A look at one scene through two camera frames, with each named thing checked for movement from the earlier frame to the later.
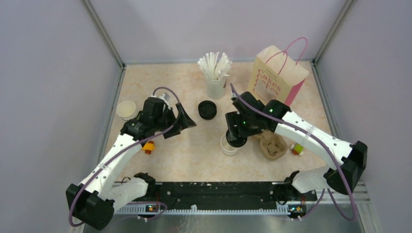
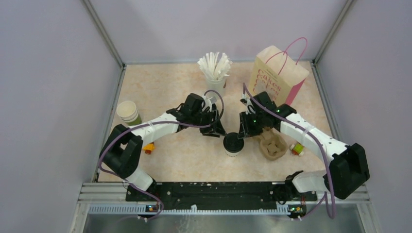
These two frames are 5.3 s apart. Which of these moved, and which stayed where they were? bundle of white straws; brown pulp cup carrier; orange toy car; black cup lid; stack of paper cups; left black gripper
Moved: left black gripper; black cup lid
Stayed: bundle of white straws; brown pulp cup carrier; stack of paper cups; orange toy car
